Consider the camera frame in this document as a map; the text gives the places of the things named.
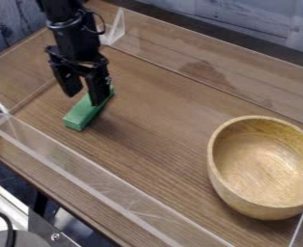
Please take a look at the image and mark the black cable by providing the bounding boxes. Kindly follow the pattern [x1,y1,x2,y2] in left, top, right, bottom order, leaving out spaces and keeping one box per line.
[0,210,19,247]

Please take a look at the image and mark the brown wooden bowl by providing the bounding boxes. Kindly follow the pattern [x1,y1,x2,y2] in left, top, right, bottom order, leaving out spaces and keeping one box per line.
[208,116,303,221]

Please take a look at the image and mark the grey metal bracket with screw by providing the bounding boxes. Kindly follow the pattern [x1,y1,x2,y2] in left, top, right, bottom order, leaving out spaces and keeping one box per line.
[28,209,81,247]

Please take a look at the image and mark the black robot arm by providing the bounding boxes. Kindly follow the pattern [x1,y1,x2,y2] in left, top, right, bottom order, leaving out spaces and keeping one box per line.
[36,0,111,106]

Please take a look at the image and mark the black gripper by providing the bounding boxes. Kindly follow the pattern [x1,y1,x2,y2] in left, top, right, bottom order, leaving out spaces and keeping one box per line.
[45,13,111,106]

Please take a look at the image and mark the green rectangular block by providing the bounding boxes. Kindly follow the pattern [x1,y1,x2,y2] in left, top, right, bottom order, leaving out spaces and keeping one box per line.
[63,88,115,131]

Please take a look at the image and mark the black table leg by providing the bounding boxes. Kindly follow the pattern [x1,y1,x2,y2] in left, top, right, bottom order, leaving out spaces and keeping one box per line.
[33,192,49,216]

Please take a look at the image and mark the clear acrylic front barrier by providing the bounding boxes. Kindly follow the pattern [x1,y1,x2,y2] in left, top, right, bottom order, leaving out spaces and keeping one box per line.
[0,102,235,247]

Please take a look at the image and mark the clear acrylic corner bracket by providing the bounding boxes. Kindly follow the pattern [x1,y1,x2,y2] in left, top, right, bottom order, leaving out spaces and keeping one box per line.
[100,8,127,46]

